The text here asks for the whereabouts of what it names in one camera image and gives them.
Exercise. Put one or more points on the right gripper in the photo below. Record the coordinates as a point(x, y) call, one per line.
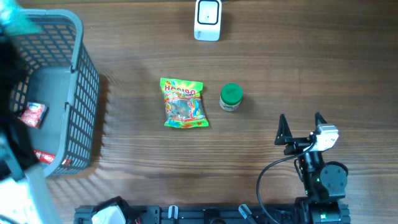
point(297, 144)

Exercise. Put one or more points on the green lid jar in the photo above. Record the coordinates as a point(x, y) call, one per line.
point(230, 97)

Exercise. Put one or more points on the green Haribo gummy bag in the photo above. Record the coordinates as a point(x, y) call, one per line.
point(183, 106)

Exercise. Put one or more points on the red coffee stick sachet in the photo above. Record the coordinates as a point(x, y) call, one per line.
point(48, 158)

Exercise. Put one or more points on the small red snack packet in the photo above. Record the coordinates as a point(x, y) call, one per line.
point(33, 114)

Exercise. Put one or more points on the teal tissue packet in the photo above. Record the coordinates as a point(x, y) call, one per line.
point(14, 22)

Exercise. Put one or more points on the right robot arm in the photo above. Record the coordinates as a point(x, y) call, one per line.
point(324, 182)

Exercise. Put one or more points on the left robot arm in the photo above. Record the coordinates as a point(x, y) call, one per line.
point(25, 197)

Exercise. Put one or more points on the white barcode scanner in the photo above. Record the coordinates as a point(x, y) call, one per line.
point(207, 20)

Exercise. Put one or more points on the grey plastic shopping basket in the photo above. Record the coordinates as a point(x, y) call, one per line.
point(61, 76)

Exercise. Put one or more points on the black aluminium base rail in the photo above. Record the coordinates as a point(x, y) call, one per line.
point(206, 215)

